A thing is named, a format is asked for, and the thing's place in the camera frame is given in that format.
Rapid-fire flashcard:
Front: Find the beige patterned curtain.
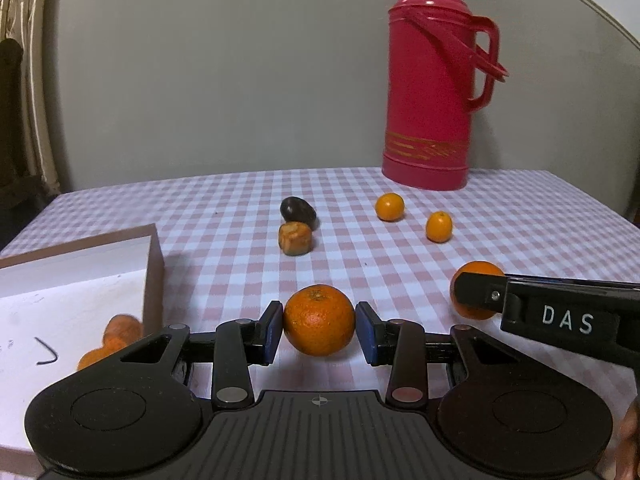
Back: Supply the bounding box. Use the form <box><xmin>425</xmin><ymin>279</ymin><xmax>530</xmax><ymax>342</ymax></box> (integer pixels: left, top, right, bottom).
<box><xmin>0</xmin><ymin>0</ymin><xmax>63</xmax><ymax>196</ymax></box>

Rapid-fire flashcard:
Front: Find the large orange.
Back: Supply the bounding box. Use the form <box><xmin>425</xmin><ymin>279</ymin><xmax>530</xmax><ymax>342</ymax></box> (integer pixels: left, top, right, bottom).
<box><xmin>76</xmin><ymin>346</ymin><xmax>121</xmax><ymax>372</ymax></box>
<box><xmin>450</xmin><ymin>261</ymin><xmax>507</xmax><ymax>321</ymax></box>
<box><xmin>283</xmin><ymin>284</ymin><xmax>356</xmax><ymax>357</ymax></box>

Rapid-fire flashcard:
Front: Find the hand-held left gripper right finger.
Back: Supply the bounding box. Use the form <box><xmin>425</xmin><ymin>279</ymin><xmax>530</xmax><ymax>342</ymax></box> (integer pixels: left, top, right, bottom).
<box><xmin>355</xmin><ymin>302</ymin><xmax>516</xmax><ymax>406</ymax></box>

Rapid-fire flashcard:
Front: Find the brownish orange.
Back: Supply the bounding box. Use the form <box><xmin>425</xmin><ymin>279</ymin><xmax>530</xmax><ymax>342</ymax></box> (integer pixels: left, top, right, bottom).
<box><xmin>102</xmin><ymin>314</ymin><xmax>144</xmax><ymax>348</ymax></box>

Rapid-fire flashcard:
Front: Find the brown bread piece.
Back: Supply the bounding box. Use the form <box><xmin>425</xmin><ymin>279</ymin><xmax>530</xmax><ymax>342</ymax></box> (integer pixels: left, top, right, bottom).
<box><xmin>278</xmin><ymin>221</ymin><xmax>314</xmax><ymax>257</ymax></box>

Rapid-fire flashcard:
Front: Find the red thermos flask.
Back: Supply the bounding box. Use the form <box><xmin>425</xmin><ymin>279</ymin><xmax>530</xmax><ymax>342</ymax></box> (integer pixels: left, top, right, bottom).
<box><xmin>381</xmin><ymin>0</ymin><xmax>510</xmax><ymax>191</ymax></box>

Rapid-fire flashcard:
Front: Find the pink checked tablecloth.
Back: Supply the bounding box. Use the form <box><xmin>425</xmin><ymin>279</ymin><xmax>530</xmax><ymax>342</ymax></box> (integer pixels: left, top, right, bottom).
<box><xmin>0</xmin><ymin>167</ymin><xmax>640</xmax><ymax>480</ymax></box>

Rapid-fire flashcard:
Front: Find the small oval kumquat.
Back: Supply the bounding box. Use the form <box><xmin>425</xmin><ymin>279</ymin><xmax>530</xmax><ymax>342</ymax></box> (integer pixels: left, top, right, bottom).
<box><xmin>425</xmin><ymin>211</ymin><xmax>453</xmax><ymax>243</ymax></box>

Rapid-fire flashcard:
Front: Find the brown cardboard box white inside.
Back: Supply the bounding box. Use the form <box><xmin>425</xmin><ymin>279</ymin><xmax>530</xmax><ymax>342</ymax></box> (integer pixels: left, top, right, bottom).
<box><xmin>0</xmin><ymin>224</ymin><xmax>165</xmax><ymax>478</ymax></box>

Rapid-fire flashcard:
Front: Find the medium orange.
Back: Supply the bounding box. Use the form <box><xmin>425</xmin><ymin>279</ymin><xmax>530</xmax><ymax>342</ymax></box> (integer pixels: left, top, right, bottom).
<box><xmin>375</xmin><ymin>192</ymin><xmax>405</xmax><ymax>222</ymax></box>

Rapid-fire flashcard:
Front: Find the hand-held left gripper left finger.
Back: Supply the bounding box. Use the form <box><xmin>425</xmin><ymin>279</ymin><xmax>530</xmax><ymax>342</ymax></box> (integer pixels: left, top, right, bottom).
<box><xmin>117</xmin><ymin>301</ymin><xmax>284</xmax><ymax>409</ymax></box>

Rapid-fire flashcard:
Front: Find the dark purple fruit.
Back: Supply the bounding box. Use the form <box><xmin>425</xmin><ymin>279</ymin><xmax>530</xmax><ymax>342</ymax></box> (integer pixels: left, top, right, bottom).
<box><xmin>279</xmin><ymin>196</ymin><xmax>319</xmax><ymax>231</ymax></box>

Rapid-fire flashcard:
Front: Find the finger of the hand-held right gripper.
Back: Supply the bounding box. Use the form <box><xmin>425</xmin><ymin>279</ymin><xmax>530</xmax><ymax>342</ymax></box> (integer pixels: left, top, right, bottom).
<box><xmin>455</xmin><ymin>271</ymin><xmax>508</xmax><ymax>318</ymax></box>

